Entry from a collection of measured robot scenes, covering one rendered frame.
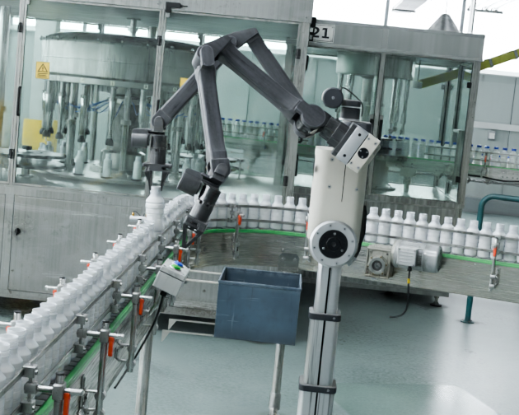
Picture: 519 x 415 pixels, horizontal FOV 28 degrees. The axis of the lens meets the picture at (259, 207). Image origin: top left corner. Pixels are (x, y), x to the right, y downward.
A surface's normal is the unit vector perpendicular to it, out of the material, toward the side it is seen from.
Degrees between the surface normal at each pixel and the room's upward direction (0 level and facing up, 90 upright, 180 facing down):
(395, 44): 90
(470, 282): 90
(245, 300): 90
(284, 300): 90
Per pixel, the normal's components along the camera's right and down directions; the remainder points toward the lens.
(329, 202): -0.06, 0.29
